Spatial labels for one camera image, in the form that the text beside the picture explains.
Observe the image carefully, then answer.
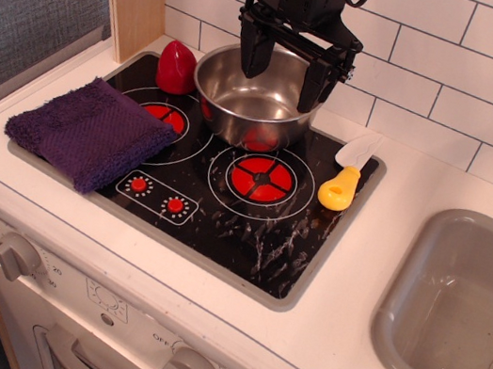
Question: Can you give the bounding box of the red toy pepper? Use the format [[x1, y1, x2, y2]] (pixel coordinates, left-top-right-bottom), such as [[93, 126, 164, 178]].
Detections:
[[155, 40, 198, 95]]

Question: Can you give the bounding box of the stainless steel pot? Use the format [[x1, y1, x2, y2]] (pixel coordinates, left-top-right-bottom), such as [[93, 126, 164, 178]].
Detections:
[[194, 44, 321, 152]]

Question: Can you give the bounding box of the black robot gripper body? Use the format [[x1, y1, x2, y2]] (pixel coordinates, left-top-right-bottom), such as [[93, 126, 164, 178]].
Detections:
[[239, 0, 368, 82]]

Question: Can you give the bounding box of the grey oven door handle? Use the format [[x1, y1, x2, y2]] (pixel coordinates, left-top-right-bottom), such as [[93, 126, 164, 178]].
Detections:
[[44, 325, 139, 369]]

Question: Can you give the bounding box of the black toy stovetop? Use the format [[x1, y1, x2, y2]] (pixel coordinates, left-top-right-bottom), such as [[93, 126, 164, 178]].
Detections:
[[88, 53, 386, 312]]

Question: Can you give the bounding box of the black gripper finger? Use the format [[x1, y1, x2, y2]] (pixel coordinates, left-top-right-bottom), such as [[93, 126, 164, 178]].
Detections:
[[240, 20, 275, 79], [297, 56, 339, 114]]

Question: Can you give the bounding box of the purple terry cloth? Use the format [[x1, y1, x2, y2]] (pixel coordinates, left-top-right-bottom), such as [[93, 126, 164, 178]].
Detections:
[[5, 78, 177, 194]]

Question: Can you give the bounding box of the yellow handled toy knife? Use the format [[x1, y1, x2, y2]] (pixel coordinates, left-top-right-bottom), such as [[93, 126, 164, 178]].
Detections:
[[317, 133, 383, 212]]

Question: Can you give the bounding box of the grey plastic sink basin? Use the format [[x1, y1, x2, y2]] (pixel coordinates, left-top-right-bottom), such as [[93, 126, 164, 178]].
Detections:
[[372, 209, 493, 369]]

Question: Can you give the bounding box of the grey left oven knob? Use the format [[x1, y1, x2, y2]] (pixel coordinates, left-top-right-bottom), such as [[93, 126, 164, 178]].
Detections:
[[0, 232, 42, 281]]

